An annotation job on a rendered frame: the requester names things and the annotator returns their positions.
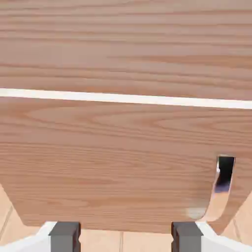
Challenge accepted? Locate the curved shiny metal handle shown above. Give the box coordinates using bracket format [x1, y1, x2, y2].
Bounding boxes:
[200, 155, 236, 223]

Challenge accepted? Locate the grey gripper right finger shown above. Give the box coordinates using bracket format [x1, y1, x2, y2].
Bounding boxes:
[170, 220, 252, 252]

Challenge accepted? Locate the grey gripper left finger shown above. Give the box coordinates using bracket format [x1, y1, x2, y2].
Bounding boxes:
[0, 220, 82, 252]

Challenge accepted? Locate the wood door front with handle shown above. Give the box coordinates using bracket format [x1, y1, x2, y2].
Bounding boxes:
[0, 95, 252, 235]

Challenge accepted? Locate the plain wood door front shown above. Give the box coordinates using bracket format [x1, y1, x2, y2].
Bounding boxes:
[0, 0, 252, 101]

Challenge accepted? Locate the light wood cabinet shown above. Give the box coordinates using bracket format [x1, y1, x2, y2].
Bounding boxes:
[0, 0, 252, 235]

